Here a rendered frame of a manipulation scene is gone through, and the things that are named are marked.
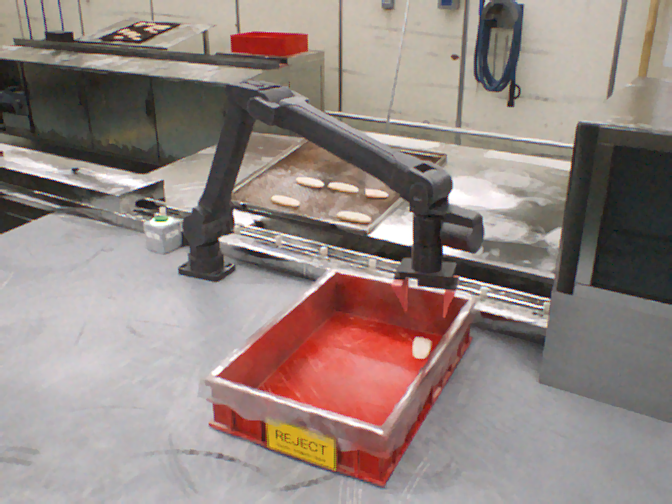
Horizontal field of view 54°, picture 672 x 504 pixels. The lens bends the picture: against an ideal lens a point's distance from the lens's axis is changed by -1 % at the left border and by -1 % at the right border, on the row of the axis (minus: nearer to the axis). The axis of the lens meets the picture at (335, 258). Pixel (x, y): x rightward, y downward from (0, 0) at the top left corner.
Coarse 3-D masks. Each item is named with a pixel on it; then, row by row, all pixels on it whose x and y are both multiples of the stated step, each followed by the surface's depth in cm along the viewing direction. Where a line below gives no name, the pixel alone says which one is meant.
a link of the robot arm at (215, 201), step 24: (240, 96) 135; (264, 96) 131; (288, 96) 134; (240, 120) 138; (240, 144) 143; (216, 168) 148; (216, 192) 151; (192, 216) 155; (216, 216) 155; (192, 240) 158
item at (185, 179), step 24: (216, 144) 280; (264, 144) 280; (288, 144) 280; (168, 168) 248; (192, 168) 248; (240, 168) 248; (168, 192) 223; (192, 192) 223; (72, 216) 202; (240, 216) 202; (264, 240) 185; (336, 240) 185; (360, 240) 185; (528, 288) 158; (552, 288) 158
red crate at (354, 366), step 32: (352, 320) 143; (320, 352) 132; (352, 352) 132; (384, 352) 132; (288, 384) 122; (320, 384) 122; (352, 384) 122; (384, 384) 122; (224, 416) 109; (352, 416) 113; (384, 416) 113; (384, 480) 98
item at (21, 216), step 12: (0, 204) 225; (12, 204) 221; (24, 204) 216; (36, 204) 214; (0, 216) 228; (12, 216) 223; (24, 216) 220; (36, 216) 216; (0, 228) 230; (12, 228) 226
